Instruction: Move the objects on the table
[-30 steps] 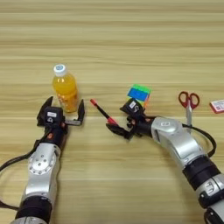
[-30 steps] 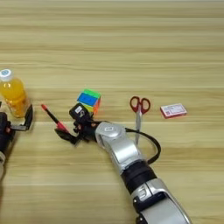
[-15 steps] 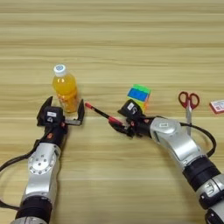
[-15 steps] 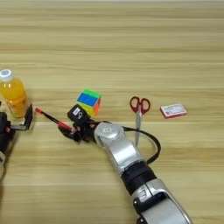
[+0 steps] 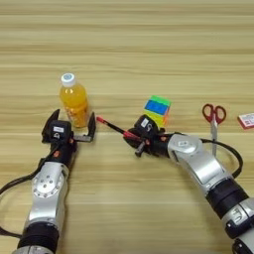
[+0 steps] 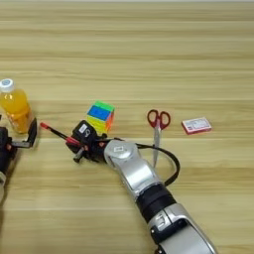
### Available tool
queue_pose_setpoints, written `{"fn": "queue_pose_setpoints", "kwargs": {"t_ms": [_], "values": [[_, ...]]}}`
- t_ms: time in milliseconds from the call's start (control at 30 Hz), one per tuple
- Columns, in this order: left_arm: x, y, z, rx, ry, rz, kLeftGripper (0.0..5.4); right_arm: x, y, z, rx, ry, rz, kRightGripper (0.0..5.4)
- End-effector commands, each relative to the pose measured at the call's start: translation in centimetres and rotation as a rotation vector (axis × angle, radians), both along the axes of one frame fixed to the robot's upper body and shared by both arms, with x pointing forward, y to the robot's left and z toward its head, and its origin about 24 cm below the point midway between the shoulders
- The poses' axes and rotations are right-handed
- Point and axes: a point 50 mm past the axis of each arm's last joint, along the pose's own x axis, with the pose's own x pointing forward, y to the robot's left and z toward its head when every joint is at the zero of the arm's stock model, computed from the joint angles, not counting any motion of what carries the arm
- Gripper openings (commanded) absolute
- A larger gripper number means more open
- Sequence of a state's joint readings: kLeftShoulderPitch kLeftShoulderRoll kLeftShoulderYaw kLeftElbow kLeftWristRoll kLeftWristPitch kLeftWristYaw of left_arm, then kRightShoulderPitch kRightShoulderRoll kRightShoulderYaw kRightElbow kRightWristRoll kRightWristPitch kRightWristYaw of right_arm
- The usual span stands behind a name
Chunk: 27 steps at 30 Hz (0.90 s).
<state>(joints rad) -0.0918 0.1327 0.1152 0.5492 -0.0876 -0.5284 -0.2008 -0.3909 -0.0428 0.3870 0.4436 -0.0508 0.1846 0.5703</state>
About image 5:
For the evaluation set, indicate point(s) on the colourful puzzle cube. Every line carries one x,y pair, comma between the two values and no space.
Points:
158,109

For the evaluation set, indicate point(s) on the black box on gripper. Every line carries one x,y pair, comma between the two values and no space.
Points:
145,125
59,130

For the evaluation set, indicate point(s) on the red and black marker pen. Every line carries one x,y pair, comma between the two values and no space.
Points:
110,125

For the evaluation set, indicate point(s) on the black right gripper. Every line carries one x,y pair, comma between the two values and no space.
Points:
157,145

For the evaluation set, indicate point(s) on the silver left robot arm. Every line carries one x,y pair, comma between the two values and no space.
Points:
48,188

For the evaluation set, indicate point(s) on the orange juice bottle white cap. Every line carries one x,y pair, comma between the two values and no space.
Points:
74,102

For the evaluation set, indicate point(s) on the red and white card box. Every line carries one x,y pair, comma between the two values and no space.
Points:
246,121

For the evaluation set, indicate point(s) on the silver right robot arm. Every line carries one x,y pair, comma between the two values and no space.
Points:
198,158

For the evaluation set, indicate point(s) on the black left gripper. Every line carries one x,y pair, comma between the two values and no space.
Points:
64,152

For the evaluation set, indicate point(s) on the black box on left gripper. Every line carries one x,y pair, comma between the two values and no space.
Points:
59,130

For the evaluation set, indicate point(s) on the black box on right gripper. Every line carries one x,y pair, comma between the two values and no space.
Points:
145,125

